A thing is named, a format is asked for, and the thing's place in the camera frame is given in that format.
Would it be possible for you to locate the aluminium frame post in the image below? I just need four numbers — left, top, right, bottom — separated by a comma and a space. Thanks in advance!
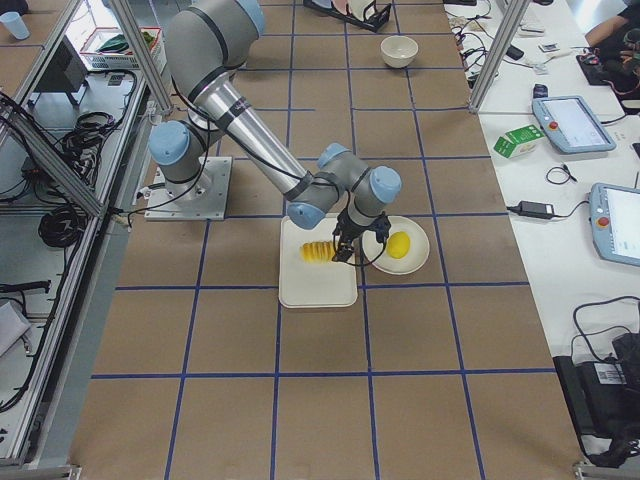
469, 0, 529, 113

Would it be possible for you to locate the green white box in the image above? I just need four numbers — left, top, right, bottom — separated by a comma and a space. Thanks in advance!
493, 124, 544, 159

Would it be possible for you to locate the black dish rack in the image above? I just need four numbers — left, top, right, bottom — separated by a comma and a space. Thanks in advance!
303, 0, 391, 32

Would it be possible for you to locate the round cream lemon plate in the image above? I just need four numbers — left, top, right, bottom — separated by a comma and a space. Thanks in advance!
361, 216, 430, 275

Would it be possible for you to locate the cream rectangular tray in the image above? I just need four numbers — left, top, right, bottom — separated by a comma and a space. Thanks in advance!
279, 213, 357, 308

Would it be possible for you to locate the yellow lemon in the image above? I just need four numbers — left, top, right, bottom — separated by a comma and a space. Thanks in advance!
386, 231, 411, 259

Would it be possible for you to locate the near teach pendant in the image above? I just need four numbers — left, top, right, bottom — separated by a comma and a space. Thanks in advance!
589, 183, 639, 266

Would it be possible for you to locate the yellow spiral bread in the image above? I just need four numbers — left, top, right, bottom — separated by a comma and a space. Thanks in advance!
299, 241, 336, 264

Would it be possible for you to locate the far teach pendant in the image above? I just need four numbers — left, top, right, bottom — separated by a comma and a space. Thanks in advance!
531, 95, 616, 154

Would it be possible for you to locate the pink plate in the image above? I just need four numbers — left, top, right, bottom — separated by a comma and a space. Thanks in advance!
332, 0, 349, 15

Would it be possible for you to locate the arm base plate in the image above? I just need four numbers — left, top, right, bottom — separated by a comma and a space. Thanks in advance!
143, 156, 233, 221

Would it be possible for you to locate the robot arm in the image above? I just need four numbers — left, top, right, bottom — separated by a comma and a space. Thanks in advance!
148, 1, 402, 262

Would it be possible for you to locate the black power adapter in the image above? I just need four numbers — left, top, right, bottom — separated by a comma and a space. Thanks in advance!
519, 201, 555, 219

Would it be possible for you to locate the cream ceramic bowl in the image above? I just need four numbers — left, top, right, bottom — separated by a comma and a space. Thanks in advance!
380, 35, 419, 69

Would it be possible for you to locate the teach pendant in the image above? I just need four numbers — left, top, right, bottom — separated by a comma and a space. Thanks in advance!
531, 95, 616, 154
589, 183, 639, 266

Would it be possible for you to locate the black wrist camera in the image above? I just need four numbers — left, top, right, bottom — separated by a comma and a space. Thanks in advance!
370, 212, 391, 245

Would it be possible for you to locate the blue plastic cup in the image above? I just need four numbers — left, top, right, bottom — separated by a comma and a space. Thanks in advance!
0, 11, 30, 40

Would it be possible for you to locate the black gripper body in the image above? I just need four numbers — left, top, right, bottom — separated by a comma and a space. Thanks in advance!
333, 212, 376, 250

